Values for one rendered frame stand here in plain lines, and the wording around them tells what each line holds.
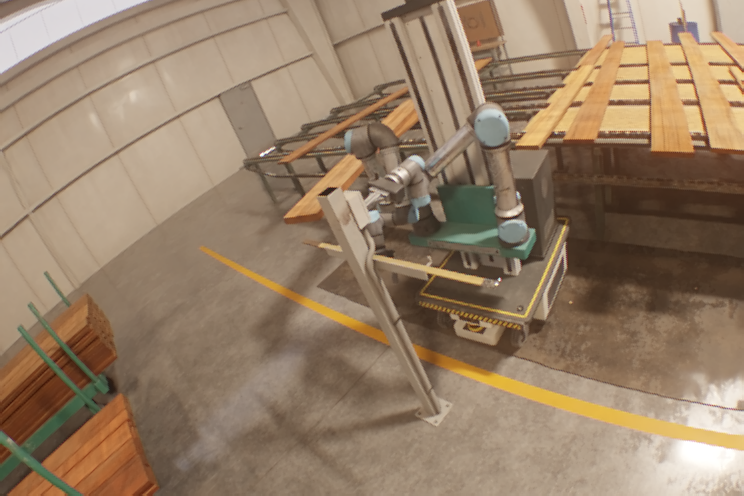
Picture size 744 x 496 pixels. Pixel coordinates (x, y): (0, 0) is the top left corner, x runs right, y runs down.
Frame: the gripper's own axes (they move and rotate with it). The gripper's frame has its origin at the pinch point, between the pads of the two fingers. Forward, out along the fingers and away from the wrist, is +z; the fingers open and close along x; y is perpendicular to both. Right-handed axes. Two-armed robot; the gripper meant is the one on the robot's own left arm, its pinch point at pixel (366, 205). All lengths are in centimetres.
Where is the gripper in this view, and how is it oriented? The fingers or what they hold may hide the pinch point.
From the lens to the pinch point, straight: 121.1
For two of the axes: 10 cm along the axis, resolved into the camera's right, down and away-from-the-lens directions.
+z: -6.3, 5.5, -5.5
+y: -1.3, -7.7, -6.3
